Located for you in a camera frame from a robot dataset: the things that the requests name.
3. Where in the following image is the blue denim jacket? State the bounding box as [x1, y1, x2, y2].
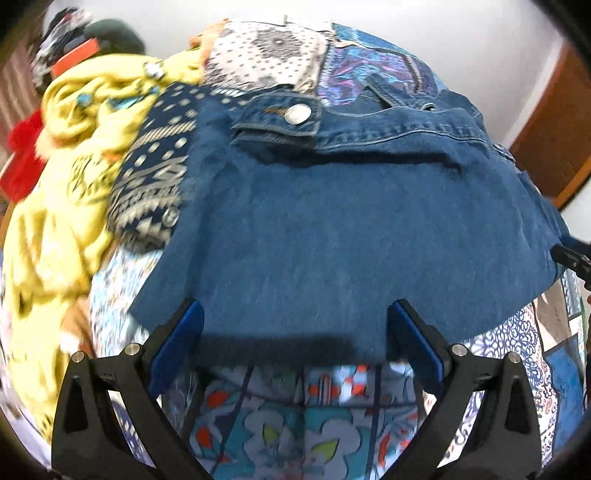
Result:
[130, 75, 569, 366]

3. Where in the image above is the blue patchwork bedspread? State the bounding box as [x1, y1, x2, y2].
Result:
[0, 19, 591, 480]

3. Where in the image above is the yellow cartoon fleece blanket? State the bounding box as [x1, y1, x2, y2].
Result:
[3, 50, 204, 440]

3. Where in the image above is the red plush toy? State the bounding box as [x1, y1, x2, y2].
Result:
[1, 109, 46, 202]

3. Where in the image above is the striped curtain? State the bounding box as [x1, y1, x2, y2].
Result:
[0, 40, 40, 164]

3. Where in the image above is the orange box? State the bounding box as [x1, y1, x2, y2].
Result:
[51, 38, 100, 79]

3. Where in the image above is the green cushion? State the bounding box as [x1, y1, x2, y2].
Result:
[84, 19, 145, 55]

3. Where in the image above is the brown wooden door frame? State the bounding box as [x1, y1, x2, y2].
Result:
[511, 44, 590, 209]

